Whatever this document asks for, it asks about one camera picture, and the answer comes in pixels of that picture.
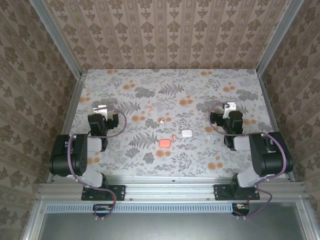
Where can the white earbud charging case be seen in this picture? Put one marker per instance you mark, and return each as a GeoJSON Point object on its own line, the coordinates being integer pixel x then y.
{"type": "Point", "coordinates": [186, 133]}

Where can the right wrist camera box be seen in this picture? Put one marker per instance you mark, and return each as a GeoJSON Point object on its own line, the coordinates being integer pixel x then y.
{"type": "Point", "coordinates": [231, 106]}

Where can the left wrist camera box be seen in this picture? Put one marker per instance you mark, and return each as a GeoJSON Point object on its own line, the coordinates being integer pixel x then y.
{"type": "Point", "coordinates": [101, 109]}

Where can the floral patterned table cover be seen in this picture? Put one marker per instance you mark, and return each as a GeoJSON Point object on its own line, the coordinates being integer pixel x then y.
{"type": "Point", "coordinates": [225, 75]}

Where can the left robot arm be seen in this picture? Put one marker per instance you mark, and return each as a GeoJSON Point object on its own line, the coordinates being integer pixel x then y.
{"type": "Point", "coordinates": [80, 155]}

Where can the grey metal sheet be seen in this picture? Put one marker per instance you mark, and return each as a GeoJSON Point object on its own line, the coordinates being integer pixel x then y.
{"type": "Point", "coordinates": [162, 227]}

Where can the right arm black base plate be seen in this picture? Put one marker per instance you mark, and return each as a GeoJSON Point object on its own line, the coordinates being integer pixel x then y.
{"type": "Point", "coordinates": [221, 192]}

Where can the small black electronics board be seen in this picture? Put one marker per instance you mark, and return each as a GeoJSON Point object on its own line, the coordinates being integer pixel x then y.
{"type": "Point", "coordinates": [102, 210]}
{"type": "Point", "coordinates": [241, 209]}

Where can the aluminium frame post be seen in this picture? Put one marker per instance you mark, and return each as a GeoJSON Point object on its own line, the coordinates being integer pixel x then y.
{"type": "Point", "coordinates": [279, 37]}
{"type": "Point", "coordinates": [58, 37]}

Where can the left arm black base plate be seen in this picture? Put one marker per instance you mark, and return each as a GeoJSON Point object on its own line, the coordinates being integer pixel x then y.
{"type": "Point", "coordinates": [117, 192]}

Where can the orange earbud charging case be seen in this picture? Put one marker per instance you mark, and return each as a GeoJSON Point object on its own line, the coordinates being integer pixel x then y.
{"type": "Point", "coordinates": [165, 143]}

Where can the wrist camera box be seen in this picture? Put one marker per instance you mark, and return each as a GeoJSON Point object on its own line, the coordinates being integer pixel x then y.
{"type": "Point", "coordinates": [101, 109]}
{"type": "Point", "coordinates": [231, 106]}

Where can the aluminium table side rail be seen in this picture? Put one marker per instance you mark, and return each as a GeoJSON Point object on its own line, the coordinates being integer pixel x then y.
{"type": "Point", "coordinates": [272, 112]}
{"type": "Point", "coordinates": [67, 125]}

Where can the aluminium mounting rail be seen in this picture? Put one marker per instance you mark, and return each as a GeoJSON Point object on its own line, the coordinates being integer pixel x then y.
{"type": "Point", "coordinates": [170, 190]}

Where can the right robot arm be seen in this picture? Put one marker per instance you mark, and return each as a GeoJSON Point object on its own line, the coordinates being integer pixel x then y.
{"type": "Point", "coordinates": [270, 160]}

